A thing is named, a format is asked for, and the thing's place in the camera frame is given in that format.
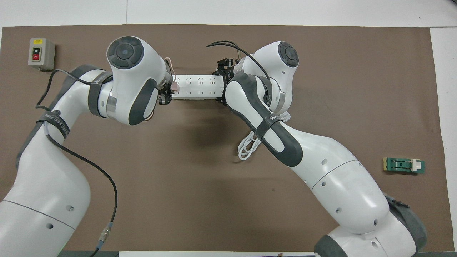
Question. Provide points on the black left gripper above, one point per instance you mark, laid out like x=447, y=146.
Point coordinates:
x=162, y=96

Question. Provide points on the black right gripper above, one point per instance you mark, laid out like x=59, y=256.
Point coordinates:
x=231, y=71

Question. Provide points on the pink charger adapter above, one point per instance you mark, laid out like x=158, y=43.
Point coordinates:
x=175, y=85

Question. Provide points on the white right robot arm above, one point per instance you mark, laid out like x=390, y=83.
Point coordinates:
x=339, y=178

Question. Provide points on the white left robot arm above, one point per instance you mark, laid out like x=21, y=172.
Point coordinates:
x=53, y=171

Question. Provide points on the brown paper table mat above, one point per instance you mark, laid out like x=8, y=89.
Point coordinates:
x=200, y=200

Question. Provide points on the grey push-button switch box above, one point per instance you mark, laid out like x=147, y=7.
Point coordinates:
x=41, y=53

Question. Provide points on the green knife switch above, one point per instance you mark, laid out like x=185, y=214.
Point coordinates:
x=403, y=165

